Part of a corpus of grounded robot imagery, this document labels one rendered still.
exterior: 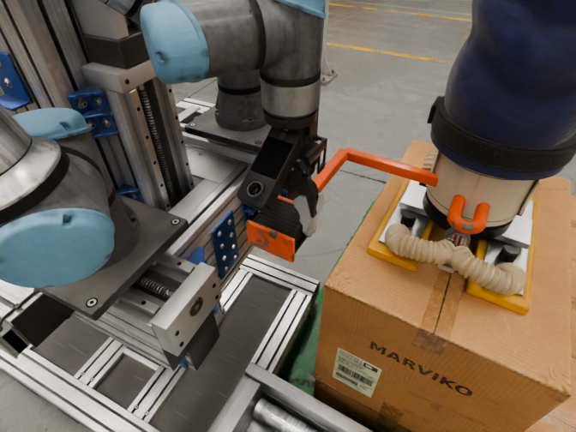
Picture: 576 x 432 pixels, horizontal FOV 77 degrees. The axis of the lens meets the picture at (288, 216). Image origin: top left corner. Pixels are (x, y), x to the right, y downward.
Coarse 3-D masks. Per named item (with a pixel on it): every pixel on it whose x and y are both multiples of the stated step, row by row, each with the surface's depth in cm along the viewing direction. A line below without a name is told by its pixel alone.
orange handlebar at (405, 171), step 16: (336, 160) 72; (352, 160) 74; (368, 160) 73; (384, 160) 72; (320, 176) 68; (400, 176) 71; (416, 176) 69; (432, 176) 68; (320, 192) 67; (480, 208) 61; (464, 224) 58; (480, 224) 58
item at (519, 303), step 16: (528, 208) 79; (480, 240) 72; (496, 240) 72; (480, 256) 69; (496, 256) 68; (512, 256) 66; (528, 256) 69; (528, 272) 66; (480, 288) 64; (528, 288) 64; (496, 304) 63; (512, 304) 61; (528, 304) 61
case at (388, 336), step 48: (432, 144) 102; (384, 192) 86; (432, 240) 75; (336, 288) 66; (384, 288) 66; (432, 288) 66; (336, 336) 76; (384, 336) 67; (432, 336) 60; (480, 336) 59; (528, 336) 59; (336, 384) 89; (384, 384) 77; (432, 384) 68; (480, 384) 61; (528, 384) 55
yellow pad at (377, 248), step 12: (408, 180) 87; (396, 204) 80; (396, 216) 77; (408, 216) 73; (420, 216) 77; (384, 228) 75; (408, 228) 74; (420, 228) 74; (432, 228) 75; (372, 240) 72; (384, 240) 71; (372, 252) 71; (384, 252) 70; (396, 264) 70; (408, 264) 68
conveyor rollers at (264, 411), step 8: (264, 400) 89; (256, 408) 88; (264, 408) 88; (272, 408) 88; (280, 408) 89; (256, 416) 88; (264, 416) 87; (272, 416) 87; (280, 416) 86; (288, 416) 87; (272, 424) 86; (280, 424) 85; (288, 424) 85; (296, 424) 85; (304, 424) 86
